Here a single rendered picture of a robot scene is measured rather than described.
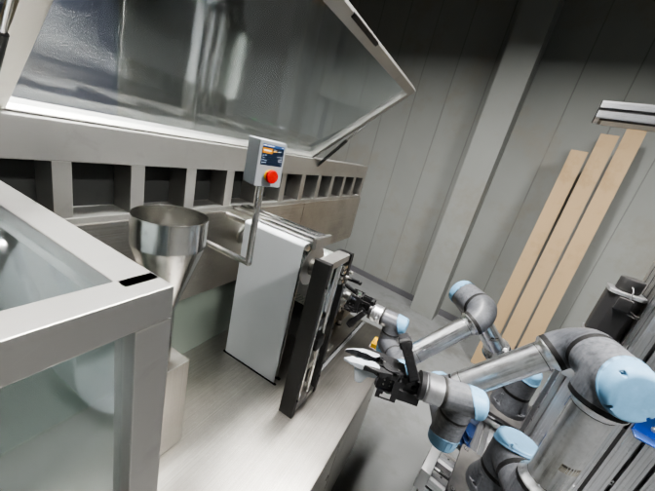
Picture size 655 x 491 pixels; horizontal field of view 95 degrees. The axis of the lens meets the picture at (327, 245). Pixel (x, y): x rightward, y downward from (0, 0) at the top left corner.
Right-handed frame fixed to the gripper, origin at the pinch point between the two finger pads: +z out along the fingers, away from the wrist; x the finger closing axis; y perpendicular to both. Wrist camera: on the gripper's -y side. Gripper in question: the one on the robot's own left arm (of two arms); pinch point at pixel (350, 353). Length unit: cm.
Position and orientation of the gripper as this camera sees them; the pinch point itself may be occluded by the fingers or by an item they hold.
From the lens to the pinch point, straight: 84.3
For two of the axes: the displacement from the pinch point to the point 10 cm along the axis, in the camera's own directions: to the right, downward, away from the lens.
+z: -9.5, -2.8, 1.2
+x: 1.7, -1.4, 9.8
